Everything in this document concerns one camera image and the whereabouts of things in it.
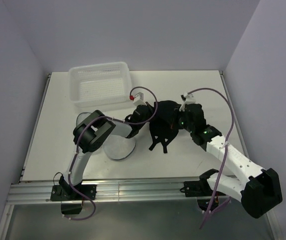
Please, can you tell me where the black bra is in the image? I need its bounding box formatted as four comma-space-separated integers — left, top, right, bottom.
149, 100, 181, 154

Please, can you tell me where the white mesh laundry bag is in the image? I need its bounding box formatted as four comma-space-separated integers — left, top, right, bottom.
73, 110, 136, 161

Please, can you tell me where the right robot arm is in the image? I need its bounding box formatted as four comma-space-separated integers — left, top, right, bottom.
173, 104, 282, 219

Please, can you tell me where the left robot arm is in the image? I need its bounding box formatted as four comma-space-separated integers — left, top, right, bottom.
59, 103, 158, 200

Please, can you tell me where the white plastic basket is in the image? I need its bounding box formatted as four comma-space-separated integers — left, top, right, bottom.
68, 61, 132, 108

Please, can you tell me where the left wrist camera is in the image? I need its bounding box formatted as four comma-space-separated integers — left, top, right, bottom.
129, 92, 146, 106

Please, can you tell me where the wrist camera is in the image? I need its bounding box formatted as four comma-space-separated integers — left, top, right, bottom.
129, 92, 146, 106
179, 92, 196, 112

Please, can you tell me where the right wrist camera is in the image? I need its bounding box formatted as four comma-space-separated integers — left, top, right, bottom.
179, 92, 196, 112

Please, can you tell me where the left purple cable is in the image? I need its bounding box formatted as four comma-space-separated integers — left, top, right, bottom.
67, 86, 160, 222

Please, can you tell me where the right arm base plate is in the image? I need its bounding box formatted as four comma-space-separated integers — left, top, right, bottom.
180, 180, 213, 197

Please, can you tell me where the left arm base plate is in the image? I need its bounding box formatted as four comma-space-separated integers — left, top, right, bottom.
50, 184, 97, 202

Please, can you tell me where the aluminium rail frame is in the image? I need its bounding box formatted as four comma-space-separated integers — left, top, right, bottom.
0, 71, 283, 240

